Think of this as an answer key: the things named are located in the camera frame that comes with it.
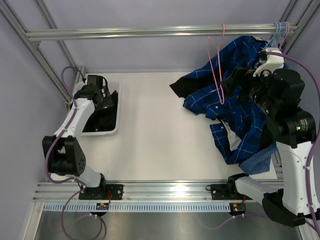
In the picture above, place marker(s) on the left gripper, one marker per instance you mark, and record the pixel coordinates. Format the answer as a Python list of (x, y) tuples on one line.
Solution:
[(106, 102)]

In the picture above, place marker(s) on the aluminium hanging rail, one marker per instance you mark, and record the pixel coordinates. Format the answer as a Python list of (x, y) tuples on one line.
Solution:
[(162, 31)]

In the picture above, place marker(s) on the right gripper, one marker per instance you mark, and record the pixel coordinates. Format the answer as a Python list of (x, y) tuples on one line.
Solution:
[(240, 75)]

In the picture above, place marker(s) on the black shirt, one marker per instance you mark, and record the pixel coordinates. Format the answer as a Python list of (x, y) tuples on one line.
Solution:
[(104, 120), (185, 86)]

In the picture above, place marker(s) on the white plastic basket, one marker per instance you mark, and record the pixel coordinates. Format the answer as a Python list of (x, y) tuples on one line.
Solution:
[(85, 111)]

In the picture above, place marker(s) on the aluminium front rail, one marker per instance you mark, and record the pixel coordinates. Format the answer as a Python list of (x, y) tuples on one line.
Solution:
[(142, 191)]

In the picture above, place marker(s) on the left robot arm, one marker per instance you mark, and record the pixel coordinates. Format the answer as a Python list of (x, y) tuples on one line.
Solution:
[(64, 157)]

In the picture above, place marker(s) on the pink hanger at right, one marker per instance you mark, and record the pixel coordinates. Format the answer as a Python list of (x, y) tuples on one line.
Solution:
[(285, 35)]

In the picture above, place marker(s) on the blue plaid shirt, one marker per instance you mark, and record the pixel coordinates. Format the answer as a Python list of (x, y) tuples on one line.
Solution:
[(242, 52)]

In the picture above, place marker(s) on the light blue checked shirt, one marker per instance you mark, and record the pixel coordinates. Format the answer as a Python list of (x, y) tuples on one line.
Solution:
[(253, 144)]

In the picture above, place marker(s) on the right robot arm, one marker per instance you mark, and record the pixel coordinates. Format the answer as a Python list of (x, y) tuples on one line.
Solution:
[(277, 94)]

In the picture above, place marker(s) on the grey slotted cable duct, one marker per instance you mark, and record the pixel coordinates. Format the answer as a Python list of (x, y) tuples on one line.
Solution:
[(139, 207)]

